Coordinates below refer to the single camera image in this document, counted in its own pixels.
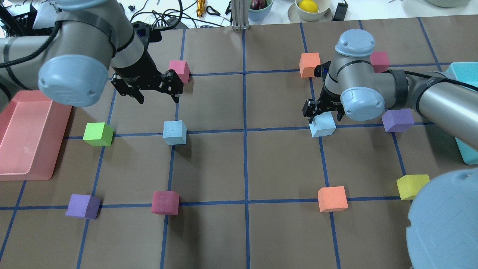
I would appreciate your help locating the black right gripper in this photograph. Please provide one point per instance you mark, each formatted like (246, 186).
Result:
(330, 102)

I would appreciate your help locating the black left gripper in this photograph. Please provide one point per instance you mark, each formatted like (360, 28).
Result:
(137, 70)

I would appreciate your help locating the light blue block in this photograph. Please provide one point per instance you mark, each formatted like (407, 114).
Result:
(174, 132)
(322, 125)

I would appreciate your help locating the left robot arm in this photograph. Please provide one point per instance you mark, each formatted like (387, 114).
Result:
(71, 65)

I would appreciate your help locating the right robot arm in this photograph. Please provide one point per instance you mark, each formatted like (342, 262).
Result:
(443, 216)

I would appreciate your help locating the pink block left far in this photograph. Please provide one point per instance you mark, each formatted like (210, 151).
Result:
(182, 69)

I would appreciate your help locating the orange block far side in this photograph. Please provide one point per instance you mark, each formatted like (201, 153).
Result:
(308, 64)

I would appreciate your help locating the green block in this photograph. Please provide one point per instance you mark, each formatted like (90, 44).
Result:
(98, 134)

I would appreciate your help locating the pink block right far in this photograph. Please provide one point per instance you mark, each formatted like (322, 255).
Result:
(380, 61)

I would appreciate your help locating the purple block right side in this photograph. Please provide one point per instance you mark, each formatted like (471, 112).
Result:
(398, 120)

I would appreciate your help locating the purple block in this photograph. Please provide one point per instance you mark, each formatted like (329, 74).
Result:
(83, 206)
(398, 120)

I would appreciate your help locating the orange block near base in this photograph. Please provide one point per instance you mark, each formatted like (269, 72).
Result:
(332, 199)

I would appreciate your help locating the yellow screwdriver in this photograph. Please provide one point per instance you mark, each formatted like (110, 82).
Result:
(200, 9)

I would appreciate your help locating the scissors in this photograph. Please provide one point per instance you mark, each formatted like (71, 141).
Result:
(213, 12)

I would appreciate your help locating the black power adapter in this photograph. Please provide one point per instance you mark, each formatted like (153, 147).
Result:
(341, 11)

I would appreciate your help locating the beige bowl with lemon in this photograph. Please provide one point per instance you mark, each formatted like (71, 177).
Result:
(324, 13)

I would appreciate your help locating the yellow lemon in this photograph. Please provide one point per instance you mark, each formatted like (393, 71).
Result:
(308, 6)

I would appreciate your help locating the yellow block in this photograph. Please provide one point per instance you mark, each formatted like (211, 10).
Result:
(410, 185)

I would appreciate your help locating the pink block near base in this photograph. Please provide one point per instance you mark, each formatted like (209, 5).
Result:
(165, 203)

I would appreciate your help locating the blue bowl with fruit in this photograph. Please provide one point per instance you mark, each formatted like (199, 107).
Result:
(259, 9)

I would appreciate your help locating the pink plastic tray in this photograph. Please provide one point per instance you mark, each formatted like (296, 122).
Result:
(32, 130)

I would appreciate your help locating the purple block left side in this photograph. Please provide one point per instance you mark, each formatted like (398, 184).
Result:
(83, 206)

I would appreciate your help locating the turquoise plastic tray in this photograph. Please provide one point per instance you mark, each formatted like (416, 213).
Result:
(466, 72)

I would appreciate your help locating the aluminium frame post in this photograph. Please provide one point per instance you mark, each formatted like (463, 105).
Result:
(240, 15)

